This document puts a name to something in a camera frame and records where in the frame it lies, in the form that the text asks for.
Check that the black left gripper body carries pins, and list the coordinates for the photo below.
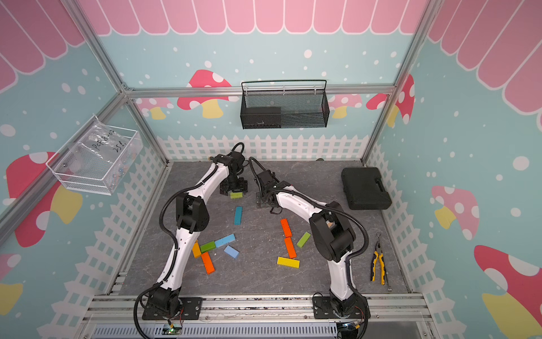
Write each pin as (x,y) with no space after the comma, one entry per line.
(233,183)

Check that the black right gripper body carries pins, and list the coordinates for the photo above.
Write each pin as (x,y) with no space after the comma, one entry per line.
(260,198)

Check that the lime green short block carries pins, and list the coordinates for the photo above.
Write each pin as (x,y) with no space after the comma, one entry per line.
(236,195)

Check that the teal long block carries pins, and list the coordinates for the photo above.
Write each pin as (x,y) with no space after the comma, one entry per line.
(238,215)

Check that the yellow-orange short block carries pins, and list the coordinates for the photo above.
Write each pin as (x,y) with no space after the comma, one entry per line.
(196,250)

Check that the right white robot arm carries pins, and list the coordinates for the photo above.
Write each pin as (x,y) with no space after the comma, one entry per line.
(338,236)

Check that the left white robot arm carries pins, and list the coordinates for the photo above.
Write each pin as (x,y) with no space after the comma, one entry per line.
(183,217)

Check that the red-orange block upper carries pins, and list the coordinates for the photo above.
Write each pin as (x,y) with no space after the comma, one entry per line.
(286,228)

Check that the lime green block right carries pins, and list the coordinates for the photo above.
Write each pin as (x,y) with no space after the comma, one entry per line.
(303,240)

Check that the light blue long block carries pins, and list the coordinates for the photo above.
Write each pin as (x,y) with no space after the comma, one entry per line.
(225,240)

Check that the orange block middle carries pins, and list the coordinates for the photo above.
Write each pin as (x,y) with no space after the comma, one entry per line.
(290,248)

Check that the light blue short block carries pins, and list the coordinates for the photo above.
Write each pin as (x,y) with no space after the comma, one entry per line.
(231,251)

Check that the yellow long block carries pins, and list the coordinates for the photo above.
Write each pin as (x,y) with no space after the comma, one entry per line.
(288,262)

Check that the black box in basket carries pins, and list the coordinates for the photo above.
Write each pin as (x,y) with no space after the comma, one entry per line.
(261,118)

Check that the orange long block left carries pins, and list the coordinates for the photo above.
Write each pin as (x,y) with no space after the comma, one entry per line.
(208,264)

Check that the black plastic tool case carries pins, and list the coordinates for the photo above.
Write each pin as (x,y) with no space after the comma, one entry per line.
(364,189)

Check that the plastic bag in basket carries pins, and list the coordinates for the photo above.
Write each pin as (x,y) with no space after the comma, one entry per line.
(100,159)

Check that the green circuit board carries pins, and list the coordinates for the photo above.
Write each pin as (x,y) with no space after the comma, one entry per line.
(173,331)

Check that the black wire mesh basket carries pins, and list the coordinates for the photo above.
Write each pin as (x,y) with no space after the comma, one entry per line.
(303,103)

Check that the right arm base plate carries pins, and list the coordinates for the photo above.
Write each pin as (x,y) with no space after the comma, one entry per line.
(330,307)

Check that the yellow handled pliers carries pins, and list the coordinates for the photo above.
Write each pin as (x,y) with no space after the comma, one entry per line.
(378,267)

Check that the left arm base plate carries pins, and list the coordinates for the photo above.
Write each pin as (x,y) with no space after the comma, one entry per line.
(184,308)

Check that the clear wire wall basket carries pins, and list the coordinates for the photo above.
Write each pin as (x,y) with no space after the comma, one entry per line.
(54,164)

